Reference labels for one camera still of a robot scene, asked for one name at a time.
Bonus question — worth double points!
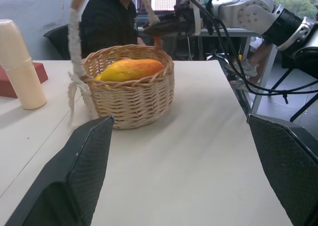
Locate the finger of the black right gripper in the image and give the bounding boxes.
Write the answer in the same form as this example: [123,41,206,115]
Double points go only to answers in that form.
[143,26,180,37]
[148,19,180,30]

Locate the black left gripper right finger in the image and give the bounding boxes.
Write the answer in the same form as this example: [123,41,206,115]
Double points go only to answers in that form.
[246,113,318,226]

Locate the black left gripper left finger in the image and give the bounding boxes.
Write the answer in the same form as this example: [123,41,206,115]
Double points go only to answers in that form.
[4,115,115,226]

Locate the computer monitor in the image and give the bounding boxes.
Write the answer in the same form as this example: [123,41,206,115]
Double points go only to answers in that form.
[135,0,177,13]

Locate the yellow orange mango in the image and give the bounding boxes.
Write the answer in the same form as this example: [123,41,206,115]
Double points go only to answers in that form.
[95,58,165,84]

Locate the person in black shirt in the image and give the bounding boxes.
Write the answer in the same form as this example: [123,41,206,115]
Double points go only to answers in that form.
[80,0,148,61]

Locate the black metal stand legs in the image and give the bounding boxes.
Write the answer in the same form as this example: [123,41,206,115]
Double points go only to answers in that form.
[269,68,318,122]

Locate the grey metal desk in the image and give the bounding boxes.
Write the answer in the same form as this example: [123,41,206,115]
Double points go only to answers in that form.
[198,27,279,115]

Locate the person's legs with white shoes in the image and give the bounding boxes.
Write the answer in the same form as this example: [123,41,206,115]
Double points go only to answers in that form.
[225,36,273,84]

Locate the black chair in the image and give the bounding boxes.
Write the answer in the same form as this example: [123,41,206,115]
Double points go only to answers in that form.
[44,24,73,61]

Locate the cream plastic bottle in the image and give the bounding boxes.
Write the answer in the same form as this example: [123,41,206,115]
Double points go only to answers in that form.
[0,19,48,110]

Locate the red flat box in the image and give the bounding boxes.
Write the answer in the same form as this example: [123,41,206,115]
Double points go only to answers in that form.
[0,63,49,99]

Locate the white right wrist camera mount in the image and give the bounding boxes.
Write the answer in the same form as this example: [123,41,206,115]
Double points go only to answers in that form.
[171,0,202,36]

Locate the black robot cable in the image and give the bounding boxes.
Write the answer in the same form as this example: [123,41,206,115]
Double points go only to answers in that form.
[208,12,318,92]
[185,0,318,96]

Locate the wicker basket with rope-wrapped handle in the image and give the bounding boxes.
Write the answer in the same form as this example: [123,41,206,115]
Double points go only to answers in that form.
[67,0,176,130]

